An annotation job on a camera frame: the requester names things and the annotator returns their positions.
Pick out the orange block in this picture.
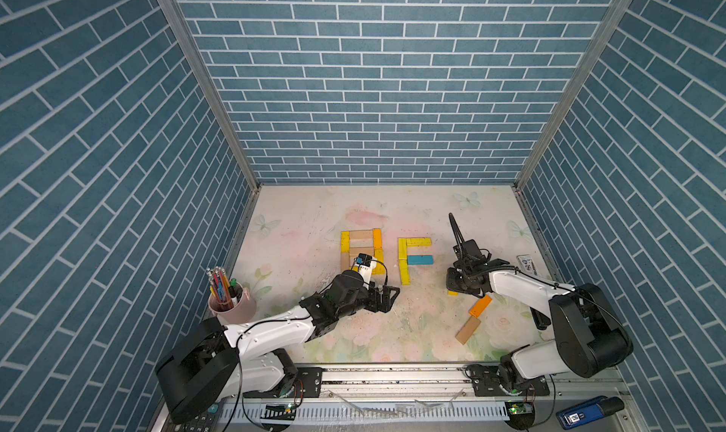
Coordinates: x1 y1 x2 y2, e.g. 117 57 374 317
469 295 493 318
372 229 383 250

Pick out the tan wooden block diagonal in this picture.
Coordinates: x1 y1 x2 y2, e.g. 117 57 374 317
349 247 374 257

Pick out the yellow block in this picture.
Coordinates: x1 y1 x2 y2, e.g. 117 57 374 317
398 259 410 286
340 231 350 253
372 249 386 275

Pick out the teal block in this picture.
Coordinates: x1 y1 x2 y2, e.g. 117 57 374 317
406 255 434 266

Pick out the yellow block vertical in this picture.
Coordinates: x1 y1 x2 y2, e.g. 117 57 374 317
398 238 408 262
406 237 432 247

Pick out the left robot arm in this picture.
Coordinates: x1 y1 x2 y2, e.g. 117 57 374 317
155 269 400 424

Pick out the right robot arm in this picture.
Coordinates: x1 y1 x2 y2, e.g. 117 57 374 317
446 261 633 395

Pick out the toothpaste tube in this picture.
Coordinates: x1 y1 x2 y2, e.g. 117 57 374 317
516 254 538 276

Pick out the pen holder cup with pens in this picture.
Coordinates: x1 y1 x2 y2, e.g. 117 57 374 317
206 267 256 325

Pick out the blue handheld device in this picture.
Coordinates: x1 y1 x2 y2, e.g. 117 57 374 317
556 396 625 430

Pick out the black calculator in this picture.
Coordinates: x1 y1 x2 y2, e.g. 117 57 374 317
177 404 222 432

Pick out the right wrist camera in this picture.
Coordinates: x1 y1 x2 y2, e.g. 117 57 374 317
459 239 483 260

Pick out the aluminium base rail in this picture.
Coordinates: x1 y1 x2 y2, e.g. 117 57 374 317
169 363 631 402

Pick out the white cable duct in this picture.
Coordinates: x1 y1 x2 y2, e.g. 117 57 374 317
219 401 510 426

